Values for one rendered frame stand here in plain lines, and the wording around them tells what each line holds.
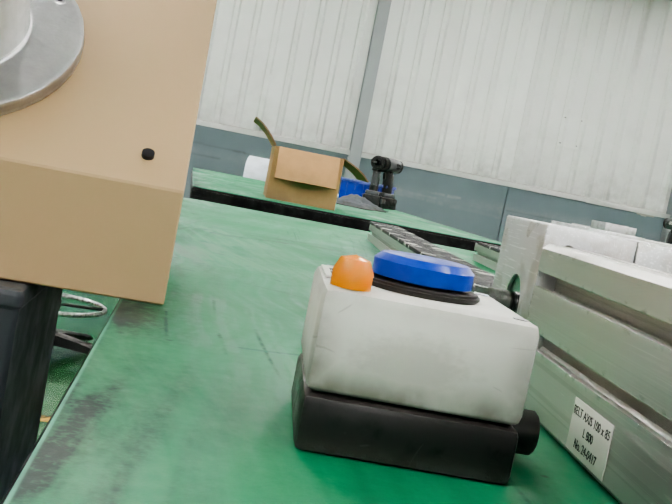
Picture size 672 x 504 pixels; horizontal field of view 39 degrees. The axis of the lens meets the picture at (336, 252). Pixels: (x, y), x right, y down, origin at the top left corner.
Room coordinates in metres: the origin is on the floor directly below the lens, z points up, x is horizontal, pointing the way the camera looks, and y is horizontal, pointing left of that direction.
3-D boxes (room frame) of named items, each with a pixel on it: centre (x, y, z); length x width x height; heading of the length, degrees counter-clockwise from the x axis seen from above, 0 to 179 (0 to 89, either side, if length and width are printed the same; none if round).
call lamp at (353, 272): (0.34, -0.01, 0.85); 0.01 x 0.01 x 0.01
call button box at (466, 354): (0.37, -0.04, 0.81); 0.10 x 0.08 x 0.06; 94
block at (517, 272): (0.55, -0.14, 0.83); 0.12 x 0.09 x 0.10; 94
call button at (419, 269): (0.37, -0.04, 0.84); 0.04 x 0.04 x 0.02
